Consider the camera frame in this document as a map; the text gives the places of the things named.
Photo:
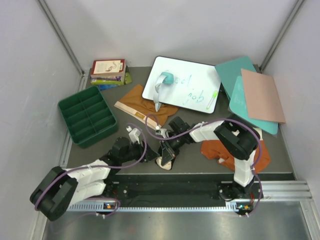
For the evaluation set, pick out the dark teal folding board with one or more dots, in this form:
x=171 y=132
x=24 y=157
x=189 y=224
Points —
x=230 y=70

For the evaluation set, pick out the green whiteboard marker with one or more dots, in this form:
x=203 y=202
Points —
x=212 y=100

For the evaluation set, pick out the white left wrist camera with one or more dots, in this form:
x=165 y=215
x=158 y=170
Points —
x=134 y=134

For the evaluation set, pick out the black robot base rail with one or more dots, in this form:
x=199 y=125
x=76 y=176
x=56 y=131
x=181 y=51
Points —
x=177 y=190

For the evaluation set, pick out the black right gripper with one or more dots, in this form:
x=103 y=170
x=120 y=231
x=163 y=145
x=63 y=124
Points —
x=167 y=156

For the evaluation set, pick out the green divided plastic tray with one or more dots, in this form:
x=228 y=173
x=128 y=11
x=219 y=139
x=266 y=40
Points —
x=88 y=117

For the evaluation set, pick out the mustard brown underwear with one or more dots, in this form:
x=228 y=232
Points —
x=133 y=104

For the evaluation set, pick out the white dry-erase board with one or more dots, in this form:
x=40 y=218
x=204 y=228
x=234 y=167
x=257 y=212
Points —
x=193 y=86

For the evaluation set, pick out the blue cover book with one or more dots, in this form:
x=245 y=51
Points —
x=103 y=87

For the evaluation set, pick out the orange underwear white waistband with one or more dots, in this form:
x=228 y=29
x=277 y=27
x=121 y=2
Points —
x=214 y=149

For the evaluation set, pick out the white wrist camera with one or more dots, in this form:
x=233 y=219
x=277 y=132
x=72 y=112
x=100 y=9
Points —
x=134 y=134
x=161 y=132

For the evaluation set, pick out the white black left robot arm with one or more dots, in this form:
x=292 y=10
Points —
x=62 y=188

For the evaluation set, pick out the red cover book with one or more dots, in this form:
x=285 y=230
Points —
x=108 y=68

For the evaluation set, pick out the black ribbed underwear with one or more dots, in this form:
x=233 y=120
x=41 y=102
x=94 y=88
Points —
x=165 y=166

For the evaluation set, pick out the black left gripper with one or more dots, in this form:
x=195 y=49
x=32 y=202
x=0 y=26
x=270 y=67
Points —
x=141 y=150

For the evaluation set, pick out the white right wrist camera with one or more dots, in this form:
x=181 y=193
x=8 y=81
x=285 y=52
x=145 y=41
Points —
x=161 y=132

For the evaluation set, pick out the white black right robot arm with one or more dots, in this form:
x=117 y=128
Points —
x=239 y=140

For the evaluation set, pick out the pink folding board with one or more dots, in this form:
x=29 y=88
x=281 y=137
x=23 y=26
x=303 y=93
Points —
x=265 y=85

